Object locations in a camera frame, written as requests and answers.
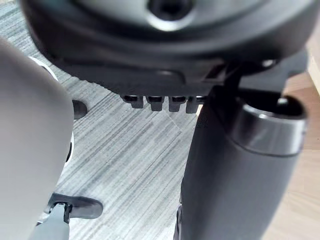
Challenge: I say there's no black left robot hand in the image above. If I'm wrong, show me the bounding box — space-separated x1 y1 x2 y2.
21 0 320 240

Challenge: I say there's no plain wooden cabinet door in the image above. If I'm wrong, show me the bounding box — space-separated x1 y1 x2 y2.
264 32 320 240

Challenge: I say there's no dark left robot foot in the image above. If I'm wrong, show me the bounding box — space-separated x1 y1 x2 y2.
47 192 104 221

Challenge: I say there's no dark robot foot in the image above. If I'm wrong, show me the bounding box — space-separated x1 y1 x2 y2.
71 99 88 120
47 192 104 221

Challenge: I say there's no dark right robot foot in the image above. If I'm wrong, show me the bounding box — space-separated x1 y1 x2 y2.
71 99 88 120

